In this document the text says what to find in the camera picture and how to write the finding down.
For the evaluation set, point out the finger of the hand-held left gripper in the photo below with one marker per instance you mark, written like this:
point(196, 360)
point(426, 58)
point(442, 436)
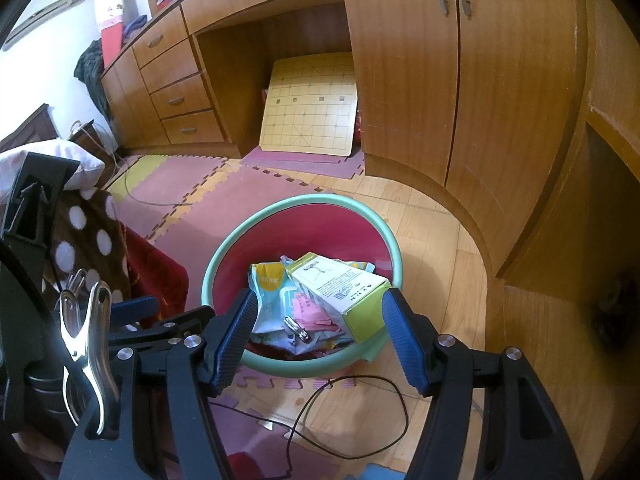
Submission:
point(135, 306)
point(190, 317)

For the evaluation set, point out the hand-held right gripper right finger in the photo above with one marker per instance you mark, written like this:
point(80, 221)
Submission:
point(402, 345)

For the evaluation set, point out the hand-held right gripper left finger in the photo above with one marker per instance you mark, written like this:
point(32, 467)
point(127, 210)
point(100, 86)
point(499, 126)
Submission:
point(235, 345)

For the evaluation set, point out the white green cardboard box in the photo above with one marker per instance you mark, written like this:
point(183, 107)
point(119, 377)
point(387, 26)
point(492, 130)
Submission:
point(350, 300)

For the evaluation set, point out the teal wet wipes packet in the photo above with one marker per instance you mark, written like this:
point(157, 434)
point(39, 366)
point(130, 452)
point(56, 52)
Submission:
point(267, 280)

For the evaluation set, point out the red basin with green rim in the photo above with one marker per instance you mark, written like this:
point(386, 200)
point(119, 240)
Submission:
point(325, 230)

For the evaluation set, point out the red blanket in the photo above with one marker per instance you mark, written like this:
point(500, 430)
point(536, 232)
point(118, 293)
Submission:
point(155, 270)

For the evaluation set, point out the small silver spring clip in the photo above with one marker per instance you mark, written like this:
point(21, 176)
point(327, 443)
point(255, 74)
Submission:
point(297, 332)

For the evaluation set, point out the brown polka dot blanket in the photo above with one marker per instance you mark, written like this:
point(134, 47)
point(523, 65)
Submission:
point(85, 240)

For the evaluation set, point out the pink white plastic bag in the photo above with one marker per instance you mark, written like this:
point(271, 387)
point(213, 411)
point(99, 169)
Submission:
point(312, 312)

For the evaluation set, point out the foam puzzle floor mat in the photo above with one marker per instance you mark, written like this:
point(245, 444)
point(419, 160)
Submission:
point(200, 200)

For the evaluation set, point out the blue foam mat tile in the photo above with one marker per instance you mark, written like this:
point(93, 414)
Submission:
point(385, 472)

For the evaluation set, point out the white pillow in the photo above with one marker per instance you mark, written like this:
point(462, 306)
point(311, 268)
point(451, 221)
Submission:
point(92, 165)

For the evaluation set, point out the dark wooden nightstand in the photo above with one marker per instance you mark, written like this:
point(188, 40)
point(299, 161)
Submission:
point(100, 142)

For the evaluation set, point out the dark wooden headboard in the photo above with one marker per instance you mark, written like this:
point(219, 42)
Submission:
point(30, 125)

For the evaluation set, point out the wooden desk with drawers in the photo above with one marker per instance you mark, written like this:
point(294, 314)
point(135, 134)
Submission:
point(180, 95)

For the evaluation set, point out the red patterned cushion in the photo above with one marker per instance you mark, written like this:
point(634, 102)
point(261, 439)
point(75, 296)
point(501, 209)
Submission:
point(359, 132)

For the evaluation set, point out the dark hanging clothes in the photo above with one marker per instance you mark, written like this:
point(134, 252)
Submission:
point(92, 75)

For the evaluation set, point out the yellow chess board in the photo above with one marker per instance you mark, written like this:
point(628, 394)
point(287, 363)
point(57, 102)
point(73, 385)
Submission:
point(310, 105)

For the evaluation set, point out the wooden wardrobe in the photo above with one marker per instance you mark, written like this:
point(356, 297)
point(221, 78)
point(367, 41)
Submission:
point(410, 85)

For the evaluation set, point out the red cloth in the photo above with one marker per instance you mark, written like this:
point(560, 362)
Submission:
point(111, 35)

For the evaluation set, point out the purple cloth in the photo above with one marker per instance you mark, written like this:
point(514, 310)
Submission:
point(136, 27)

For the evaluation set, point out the white wall fixture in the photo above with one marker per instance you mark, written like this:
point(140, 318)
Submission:
point(45, 12)

